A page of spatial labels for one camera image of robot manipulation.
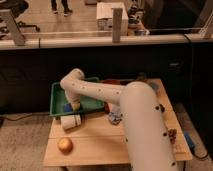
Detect blue sponge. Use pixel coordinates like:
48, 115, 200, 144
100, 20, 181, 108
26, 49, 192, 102
63, 103, 73, 112

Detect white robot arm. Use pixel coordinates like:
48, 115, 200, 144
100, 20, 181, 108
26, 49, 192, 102
60, 68, 179, 171

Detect green plastic tray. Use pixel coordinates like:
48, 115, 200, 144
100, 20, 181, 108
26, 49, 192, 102
50, 82, 104, 117

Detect white rolled cup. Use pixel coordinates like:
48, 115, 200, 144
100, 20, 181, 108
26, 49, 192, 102
61, 115, 81, 130

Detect blue white crumpled cloth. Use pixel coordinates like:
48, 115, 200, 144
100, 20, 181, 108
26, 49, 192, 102
108, 105, 123, 125

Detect wooden table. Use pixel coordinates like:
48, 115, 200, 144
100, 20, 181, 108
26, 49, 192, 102
43, 79, 192, 167

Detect person legs in background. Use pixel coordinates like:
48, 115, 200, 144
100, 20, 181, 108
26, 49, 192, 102
50, 0, 74, 17

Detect small brown toy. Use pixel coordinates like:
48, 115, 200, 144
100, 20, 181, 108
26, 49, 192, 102
168, 129, 177, 144

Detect black office chair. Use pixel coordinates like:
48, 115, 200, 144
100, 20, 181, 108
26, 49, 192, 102
0, 0, 40, 32

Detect blue object on floor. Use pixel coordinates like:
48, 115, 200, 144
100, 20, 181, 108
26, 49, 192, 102
184, 132, 195, 149

